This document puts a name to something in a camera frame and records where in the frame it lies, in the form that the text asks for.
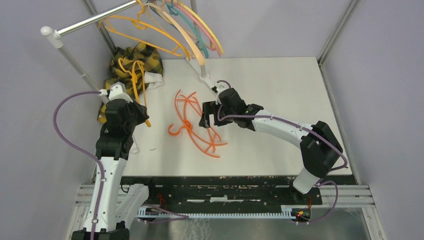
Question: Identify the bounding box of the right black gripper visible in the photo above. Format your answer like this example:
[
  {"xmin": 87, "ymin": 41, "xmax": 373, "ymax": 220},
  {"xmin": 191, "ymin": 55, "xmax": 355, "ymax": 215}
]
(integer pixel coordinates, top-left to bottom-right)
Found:
[{"xmin": 199, "ymin": 100, "xmax": 236, "ymax": 128}]

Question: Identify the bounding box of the orange plastic hanger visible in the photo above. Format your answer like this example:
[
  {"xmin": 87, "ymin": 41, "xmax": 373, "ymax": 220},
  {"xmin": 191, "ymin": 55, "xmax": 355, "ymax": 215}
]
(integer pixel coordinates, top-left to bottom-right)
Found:
[{"xmin": 167, "ymin": 89, "xmax": 228, "ymax": 159}]

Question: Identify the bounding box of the amber plastic hanger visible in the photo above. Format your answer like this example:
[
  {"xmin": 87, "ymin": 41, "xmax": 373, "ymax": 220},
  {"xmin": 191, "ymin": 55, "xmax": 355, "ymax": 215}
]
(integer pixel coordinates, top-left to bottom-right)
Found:
[
  {"xmin": 98, "ymin": 0, "xmax": 195, "ymax": 61},
  {"xmin": 117, "ymin": 57, "xmax": 147, "ymax": 107}
]

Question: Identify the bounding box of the pink wire hanger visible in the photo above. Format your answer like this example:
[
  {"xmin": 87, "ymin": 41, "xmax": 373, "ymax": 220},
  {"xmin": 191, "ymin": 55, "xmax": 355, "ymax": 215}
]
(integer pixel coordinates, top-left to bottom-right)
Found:
[{"xmin": 163, "ymin": 0, "xmax": 225, "ymax": 58}]

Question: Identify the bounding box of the teal wire hanger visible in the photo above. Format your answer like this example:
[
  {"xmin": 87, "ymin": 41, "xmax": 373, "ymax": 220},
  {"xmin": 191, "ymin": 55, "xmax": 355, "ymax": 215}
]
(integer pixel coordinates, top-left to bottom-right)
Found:
[{"xmin": 149, "ymin": 0, "xmax": 222, "ymax": 66}]

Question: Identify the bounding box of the yellow plastic hanger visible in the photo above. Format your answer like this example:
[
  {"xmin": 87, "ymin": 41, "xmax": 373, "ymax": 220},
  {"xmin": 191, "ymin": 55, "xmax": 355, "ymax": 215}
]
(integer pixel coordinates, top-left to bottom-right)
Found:
[{"xmin": 167, "ymin": 0, "xmax": 225, "ymax": 57}]

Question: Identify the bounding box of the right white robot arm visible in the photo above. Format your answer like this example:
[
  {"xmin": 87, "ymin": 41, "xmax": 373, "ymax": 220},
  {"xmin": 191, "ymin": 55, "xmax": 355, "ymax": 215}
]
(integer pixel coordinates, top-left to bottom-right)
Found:
[{"xmin": 199, "ymin": 88, "xmax": 348, "ymax": 204}]

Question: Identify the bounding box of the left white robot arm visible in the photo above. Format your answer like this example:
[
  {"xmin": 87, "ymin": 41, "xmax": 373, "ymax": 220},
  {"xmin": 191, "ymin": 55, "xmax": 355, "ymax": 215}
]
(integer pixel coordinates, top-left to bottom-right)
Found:
[{"xmin": 71, "ymin": 99, "xmax": 158, "ymax": 240}]

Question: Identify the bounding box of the yellow plaid cloth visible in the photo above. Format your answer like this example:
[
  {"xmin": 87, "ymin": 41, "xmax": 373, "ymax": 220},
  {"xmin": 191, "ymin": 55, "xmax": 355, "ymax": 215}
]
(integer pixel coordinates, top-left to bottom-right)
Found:
[{"xmin": 96, "ymin": 41, "xmax": 165, "ymax": 126}]

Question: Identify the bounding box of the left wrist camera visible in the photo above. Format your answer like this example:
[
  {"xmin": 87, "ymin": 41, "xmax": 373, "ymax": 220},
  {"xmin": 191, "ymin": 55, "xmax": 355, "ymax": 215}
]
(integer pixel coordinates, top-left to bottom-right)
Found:
[{"xmin": 97, "ymin": 82, "xmax": 133, "ymax": 104}]

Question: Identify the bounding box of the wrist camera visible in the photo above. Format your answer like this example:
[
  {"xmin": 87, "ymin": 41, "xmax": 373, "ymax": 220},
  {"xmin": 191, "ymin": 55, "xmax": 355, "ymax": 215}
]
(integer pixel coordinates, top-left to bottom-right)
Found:
[
  {"xmin": 97, "ymin": 82, "xmax": 133, "ymax": 104},
  {"xmin": 211, "ymin": 84, "xmax": 228, "ymax": 96}
]

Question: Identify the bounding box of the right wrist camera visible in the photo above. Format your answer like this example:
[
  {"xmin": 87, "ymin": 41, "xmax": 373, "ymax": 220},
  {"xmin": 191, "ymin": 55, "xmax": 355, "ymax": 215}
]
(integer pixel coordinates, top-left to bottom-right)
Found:
[{"xmin": 211, "ymin": 84, "xmax": 228, "ymax": 96}]

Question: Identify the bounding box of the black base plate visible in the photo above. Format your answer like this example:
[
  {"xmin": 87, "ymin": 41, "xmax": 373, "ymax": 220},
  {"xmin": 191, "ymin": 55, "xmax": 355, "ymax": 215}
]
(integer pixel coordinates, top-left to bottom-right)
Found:
[{"xmin": 114, "ymin": 174, "xmax": 359, "ymax": 215}]

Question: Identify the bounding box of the white cable duct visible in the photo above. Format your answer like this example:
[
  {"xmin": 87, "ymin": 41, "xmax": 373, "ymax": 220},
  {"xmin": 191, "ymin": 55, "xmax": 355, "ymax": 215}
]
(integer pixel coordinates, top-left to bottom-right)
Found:
[{"xmin": 137, "ymin": 205, "xmax": 312, "ymax": 220}]

